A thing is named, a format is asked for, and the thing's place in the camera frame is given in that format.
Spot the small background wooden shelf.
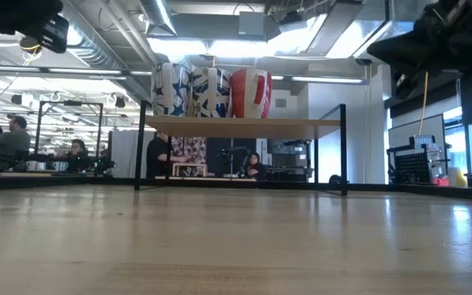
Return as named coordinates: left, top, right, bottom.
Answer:
left=172, top=162, right=208, bottom=178

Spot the grey ceiling junction box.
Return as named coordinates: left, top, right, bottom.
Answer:
left=238, top=11, right=268, bottom=36

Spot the black background rig frame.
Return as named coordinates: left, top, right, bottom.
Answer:
left=34, top=100, right=104, bottom=165

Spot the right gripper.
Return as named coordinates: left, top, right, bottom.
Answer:
left=367, top=0, right=472, bottom=89

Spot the red and white mug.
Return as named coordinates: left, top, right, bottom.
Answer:
left=229, top=67, right=274, bottom=120

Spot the yellow hanging cable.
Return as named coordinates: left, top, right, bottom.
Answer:
left=418, top=71, right=430, bottom=137

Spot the long ceiling light bar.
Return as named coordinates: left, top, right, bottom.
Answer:
left=0, top=64, right=364, bottom=85

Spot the white mug blue leaf pattern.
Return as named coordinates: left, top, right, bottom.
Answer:
left=151, top=61, right=193, bottom=117

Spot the black reel with yellow cable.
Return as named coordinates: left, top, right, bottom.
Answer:
left=18, top=35, right=44, bottom=54

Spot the yellow rounded object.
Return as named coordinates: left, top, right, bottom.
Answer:
left=447, top=166, right=470, bottom=188

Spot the background robot workstation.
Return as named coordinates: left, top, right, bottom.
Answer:
left=266, top=138, right=315, bottom=181

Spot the patterned divider panel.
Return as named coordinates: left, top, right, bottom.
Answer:
left=170, top=136, right=207, bottom=165

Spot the round silver air duct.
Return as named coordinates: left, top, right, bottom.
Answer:
left=137, top=0, right=179, bottom=37

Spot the wooden shelf with black legs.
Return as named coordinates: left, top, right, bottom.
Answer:
left=134, top=100, right=348, bottom=197

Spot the black aluminium table frame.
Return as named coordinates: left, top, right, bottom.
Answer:
left=0, top=174, right=472, bottom=202

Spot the black perforated equipment rack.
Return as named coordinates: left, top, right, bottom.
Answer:
left=386, top=134, right=450, bottom=186

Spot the white partition wall panel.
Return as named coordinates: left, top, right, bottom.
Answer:
left=110, top=129, right=155, bottom=178

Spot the large silver air duct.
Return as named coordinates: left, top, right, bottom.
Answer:
left=61, top=0, right=167, bottom=103

